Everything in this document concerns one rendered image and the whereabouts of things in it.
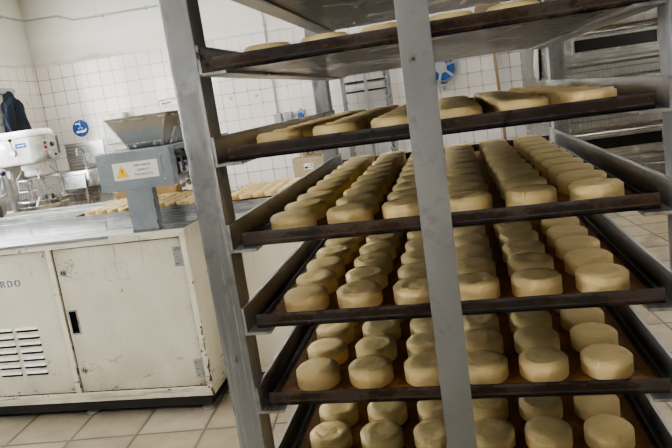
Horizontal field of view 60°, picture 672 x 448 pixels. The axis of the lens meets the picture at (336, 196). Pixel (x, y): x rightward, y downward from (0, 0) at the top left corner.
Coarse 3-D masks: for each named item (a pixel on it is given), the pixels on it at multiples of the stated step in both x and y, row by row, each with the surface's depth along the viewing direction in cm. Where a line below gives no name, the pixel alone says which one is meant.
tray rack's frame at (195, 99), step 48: (192, 0) 57; (192, 48) 57; (432, 48) 53; (192, 96) 58; (432, 96) 54; (192, 144) 58; (432, 144) 55; (432, 192) 56; (432, 240) 56; (240, 288) 61; (432, 288) 57; (240, 336) 62; (240, 384) 63; (240, 432) 64
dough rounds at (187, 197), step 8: (176, 192) 295; (184, 192) 291; (192, 192) 285; (120, 200) 295; (160, 200) 274; (168, 200) 268; (176, 200) 266; (184, 200) 260; (192, 200) 258; (96, 208) 276; (104, 208) 272; (112, 208) 268; (120, 208) 264; (128, 208) 265
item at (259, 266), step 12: (252, 252) 258; (264, 252) 257; (276, 252) 257; (288, 252) 256; (252, 264) 259; (264, 264) 258; (276, 264) 258; (252, 276) 260; (264, 276) 260; (252, 288) 261; (264, 336) 265; (276, 336) 264; (264, 348) 266; (276, 348) 265; (264, 360) 267; (264, 372) 272
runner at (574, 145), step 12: (552, 132) 110; (564, 144) 99; (576, 144) 90; (588, 144) 82; (588, 156) 82; (600, 156) 75; (612, 156) 70; (600, 168) 76; (612, 168) 70; (624, 168) 65; (636, 168) 61; (648, 168) 58; (624, 180) 66; (636, 180) 61; (648, 180) 57; (660, 180) 54; (648, 192) 58; (660, 192) 54
